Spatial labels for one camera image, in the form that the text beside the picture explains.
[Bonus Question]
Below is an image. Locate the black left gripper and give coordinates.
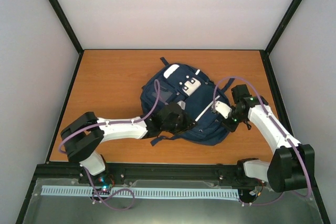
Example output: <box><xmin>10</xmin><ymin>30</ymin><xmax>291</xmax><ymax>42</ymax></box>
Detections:
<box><xmin>162</xmin><ymin>112</ymin><xmax>197</xmax><ymax>134</ymax></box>

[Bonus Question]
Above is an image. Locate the navy blue student backpack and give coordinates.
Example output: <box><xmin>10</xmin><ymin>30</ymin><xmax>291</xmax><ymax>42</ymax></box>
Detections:
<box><xmin>140</xmin><ymin>58</ymin><xmax>234</xmax><ymax>146</ymax></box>

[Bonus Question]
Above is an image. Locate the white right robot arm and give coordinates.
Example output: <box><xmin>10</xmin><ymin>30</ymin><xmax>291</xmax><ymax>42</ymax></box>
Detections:
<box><xmin>213</xmin><ymin>84</ymin><xmax>314</xmax><ymax>197</ymax></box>

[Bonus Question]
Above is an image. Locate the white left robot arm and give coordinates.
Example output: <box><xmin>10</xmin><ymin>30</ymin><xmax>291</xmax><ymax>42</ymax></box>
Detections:
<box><xmin>59</xmin><ymin>102</ymin><xmax>196</xmax><ymax>184</ymax></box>

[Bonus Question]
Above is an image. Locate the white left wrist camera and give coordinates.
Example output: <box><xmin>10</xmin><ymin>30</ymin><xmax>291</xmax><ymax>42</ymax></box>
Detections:
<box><xmin>177</xmin><ymin>101</ymin><xmax>186</xmax><ymax>110</ymax></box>

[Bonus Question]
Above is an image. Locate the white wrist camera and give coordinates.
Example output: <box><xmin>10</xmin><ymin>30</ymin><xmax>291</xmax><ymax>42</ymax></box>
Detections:
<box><xmin>212</xmin><ymin>101</ymin><xmax>232</xmax><ymax>119</ymax></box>
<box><xmin>177</xmin><ymin>101</ymin><xmax>186</xmax><ymax>110</ymax></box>

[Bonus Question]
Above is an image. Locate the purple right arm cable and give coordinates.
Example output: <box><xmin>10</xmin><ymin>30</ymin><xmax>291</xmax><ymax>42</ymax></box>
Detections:
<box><xmin>212</xmin><ymin>76</ymin><xmax>313</xmax><ymax>206</ymax></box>

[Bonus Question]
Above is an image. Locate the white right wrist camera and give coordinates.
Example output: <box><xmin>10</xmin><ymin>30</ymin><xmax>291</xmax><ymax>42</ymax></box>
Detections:
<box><xmin>212</xmin><ymin>101</ymin><xmax>232</xmax><ymax>119</ymax></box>

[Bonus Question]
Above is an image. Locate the light blue slotted cable duct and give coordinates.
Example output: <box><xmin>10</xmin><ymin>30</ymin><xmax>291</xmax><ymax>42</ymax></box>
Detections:
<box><xmin>40</xmin><ymin>185</ymin><xmax>239</xmax><ymax>201</ymax></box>

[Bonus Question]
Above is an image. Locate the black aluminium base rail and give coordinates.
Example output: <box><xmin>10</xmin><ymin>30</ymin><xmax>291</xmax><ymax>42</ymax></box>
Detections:
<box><xmin>34</xmin><ymin>163</ymin><xmax>314</xmax><ymax>185</ymax></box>

